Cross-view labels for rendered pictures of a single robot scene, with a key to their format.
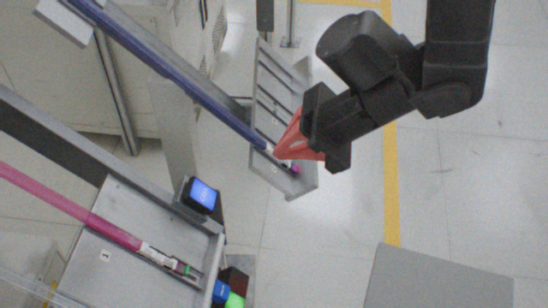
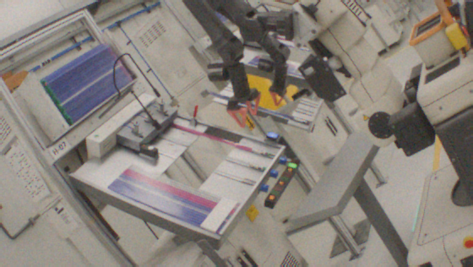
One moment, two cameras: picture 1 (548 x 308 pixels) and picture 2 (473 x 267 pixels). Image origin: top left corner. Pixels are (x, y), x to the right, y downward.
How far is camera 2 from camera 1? 1.84 m
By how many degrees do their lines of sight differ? 48
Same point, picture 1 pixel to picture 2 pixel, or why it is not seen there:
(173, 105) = (272, 126)
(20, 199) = not seen: hidden behind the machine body
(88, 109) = (293, 196)
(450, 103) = (278, 60)
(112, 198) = (244, 142)
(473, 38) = (269, 46)
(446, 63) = (272, 53)
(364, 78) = (267, 68)
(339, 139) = (277, 87)
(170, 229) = (264, 148)
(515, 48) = not seen: outside the picture
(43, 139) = (224, 134)
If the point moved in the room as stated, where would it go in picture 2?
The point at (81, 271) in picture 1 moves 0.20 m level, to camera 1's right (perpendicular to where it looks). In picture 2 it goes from (234, 154) to (269, 133)
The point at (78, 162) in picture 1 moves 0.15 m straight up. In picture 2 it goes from (235, 138) to (215, 112)
